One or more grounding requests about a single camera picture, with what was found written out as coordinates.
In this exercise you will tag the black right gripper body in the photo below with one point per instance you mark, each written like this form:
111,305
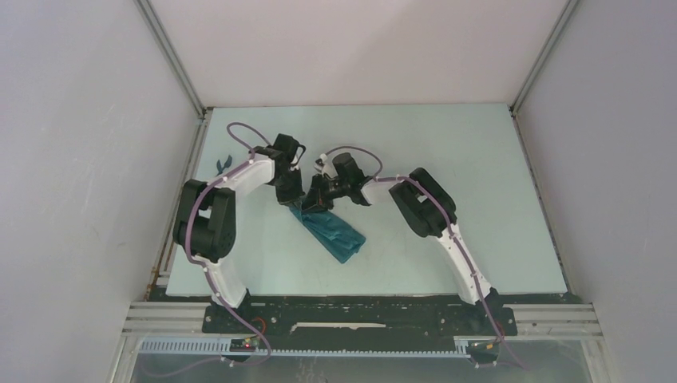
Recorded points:
338,187

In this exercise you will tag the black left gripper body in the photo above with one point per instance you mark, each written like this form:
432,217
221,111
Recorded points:
289,189

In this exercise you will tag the teal cloth napkin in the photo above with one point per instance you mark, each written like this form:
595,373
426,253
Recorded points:
337,236

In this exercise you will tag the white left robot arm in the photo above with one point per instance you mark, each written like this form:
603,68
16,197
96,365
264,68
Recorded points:
205,222

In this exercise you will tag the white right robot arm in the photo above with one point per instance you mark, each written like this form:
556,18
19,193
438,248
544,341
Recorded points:
424,204

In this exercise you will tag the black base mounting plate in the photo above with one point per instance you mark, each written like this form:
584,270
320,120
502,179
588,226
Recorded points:
384,323

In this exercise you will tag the aluminium left corner post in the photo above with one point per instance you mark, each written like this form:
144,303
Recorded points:
160,35

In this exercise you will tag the aluminium corner post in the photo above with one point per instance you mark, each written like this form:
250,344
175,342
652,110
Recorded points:
160,35
551,41

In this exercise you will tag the aluminium left side rail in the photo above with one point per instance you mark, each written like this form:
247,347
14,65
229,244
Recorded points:
163,258

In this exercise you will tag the white slotted cable duct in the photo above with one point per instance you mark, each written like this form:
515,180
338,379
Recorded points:
222,347

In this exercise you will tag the aluminium front frame rail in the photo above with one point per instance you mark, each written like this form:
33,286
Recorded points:
534,321

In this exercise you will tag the aluminium right corner post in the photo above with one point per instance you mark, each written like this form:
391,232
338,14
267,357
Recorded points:
551,41

